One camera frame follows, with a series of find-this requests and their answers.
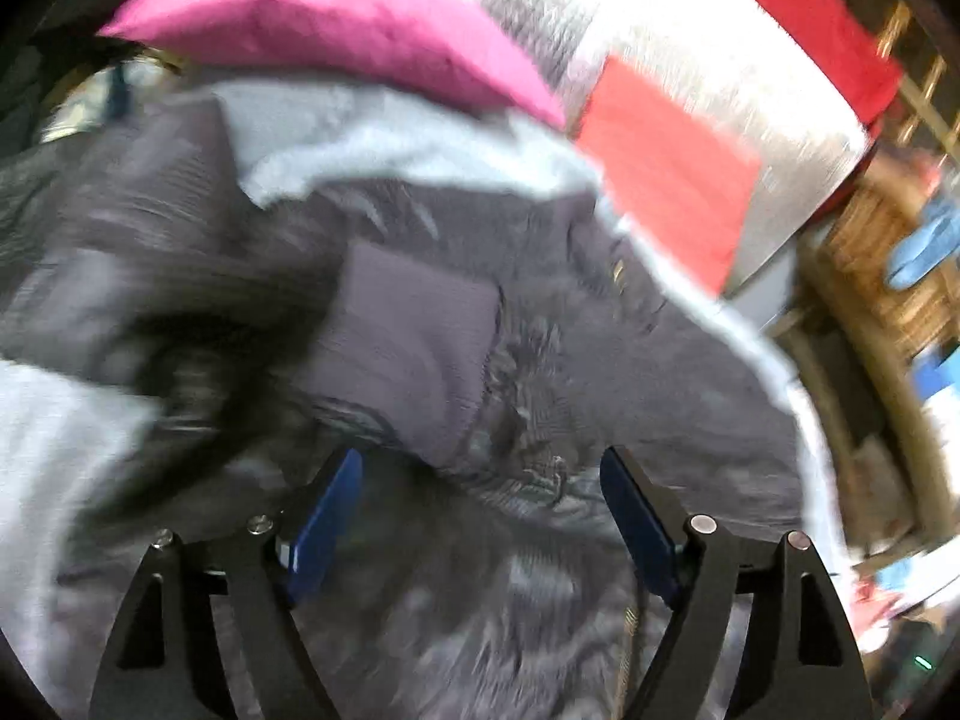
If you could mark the wicker basket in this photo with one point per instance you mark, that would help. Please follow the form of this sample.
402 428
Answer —
882 213

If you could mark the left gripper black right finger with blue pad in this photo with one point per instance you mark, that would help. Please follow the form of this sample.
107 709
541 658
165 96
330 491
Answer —
799 657

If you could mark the blue cloth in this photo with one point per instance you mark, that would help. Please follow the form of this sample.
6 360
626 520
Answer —
923 250

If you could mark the red blanket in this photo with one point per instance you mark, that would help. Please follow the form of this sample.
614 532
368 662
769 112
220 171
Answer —
844 51

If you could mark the grey bed sheet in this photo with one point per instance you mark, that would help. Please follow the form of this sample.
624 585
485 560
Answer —
292 136

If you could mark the clear plastic bag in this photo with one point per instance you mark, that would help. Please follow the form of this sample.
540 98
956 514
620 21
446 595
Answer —
109 95

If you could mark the magenta pillow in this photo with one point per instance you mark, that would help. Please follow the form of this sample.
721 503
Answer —
451 50

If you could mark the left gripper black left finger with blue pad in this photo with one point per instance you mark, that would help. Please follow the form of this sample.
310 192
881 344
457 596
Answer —
162 658

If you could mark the red cushion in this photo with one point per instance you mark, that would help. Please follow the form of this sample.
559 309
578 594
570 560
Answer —
685 182

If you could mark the silver foil insulation mat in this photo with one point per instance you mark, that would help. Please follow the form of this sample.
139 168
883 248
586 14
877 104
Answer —
726 61

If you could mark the black puffer jacket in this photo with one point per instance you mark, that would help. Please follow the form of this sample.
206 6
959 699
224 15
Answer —
176 356

